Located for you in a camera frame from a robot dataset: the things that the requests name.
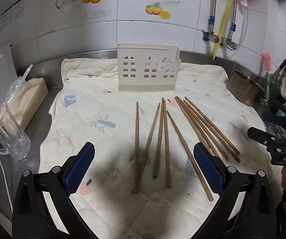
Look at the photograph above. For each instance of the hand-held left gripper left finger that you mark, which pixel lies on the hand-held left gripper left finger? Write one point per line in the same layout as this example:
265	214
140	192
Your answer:
80	166

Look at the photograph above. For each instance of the brown wooden chopstick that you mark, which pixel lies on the brown wooden chopstick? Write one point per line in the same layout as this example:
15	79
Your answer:
159	139
187	154
151	132
202	129
166	149
212	133
212	125

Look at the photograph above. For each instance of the beige box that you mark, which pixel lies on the beige box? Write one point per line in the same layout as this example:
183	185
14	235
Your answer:
33	97

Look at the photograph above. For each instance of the beige plastic utensil holder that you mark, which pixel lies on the beige plastic utensil holder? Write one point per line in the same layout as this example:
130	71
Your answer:
138	79

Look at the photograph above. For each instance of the clear glass mug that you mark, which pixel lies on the clear glass mug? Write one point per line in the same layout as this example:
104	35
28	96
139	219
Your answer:
8	134

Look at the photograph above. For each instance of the green glass jar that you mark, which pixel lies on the green glass jar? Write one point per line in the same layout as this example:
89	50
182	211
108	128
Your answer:
270	84

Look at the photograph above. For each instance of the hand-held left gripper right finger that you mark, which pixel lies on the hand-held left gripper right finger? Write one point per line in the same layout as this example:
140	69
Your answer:
207	169

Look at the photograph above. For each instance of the clear plastic bag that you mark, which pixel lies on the clear plastic bag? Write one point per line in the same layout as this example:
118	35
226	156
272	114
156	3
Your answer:
18	87

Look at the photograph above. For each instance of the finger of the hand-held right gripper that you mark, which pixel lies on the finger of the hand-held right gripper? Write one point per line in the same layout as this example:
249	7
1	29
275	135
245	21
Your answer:
260	135
275	118

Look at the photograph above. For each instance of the metal pot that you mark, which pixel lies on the metal pot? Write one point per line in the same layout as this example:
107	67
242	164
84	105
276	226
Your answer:
242	92

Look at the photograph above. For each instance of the pink brush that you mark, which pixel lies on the pink brush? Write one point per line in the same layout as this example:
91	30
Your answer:
266	61

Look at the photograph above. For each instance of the cream quilted printed mat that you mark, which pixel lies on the cream quilted printed mat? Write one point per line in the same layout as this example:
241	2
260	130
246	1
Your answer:
95	104

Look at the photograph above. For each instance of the white wall label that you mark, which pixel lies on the white wall label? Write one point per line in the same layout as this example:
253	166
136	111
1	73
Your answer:
12	11

